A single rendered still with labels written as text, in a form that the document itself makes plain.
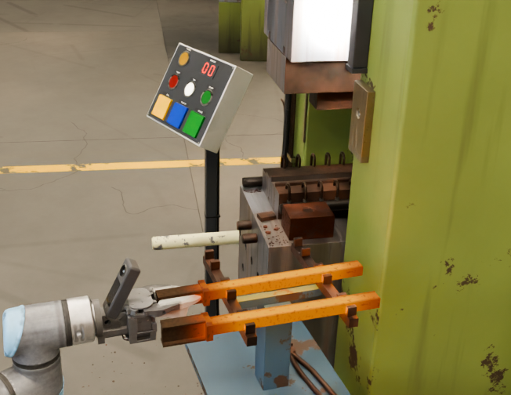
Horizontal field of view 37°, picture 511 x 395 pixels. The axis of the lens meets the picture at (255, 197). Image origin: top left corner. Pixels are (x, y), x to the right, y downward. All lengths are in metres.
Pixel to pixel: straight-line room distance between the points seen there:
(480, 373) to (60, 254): 2.31
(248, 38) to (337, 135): 4.61
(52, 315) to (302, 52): 0.85
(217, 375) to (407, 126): 0.69
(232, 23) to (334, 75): 5.18
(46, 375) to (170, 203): 2.75
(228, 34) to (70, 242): 3.70
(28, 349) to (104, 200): 2.83
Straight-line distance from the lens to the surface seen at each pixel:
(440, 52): 1.55
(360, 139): 1.74
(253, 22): 6.81
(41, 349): 1.48
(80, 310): 1.47
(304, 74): 1.91
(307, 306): 1.49
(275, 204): 2.07
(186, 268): 3.58
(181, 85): 2.57
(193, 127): 2.43
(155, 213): 4.09
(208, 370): 1.76
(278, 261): 1.94
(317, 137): 2.27
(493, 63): 1.61
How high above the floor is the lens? 1.86
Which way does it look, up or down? 26 degrees down
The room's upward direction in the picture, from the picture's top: 2 degrees clockwise
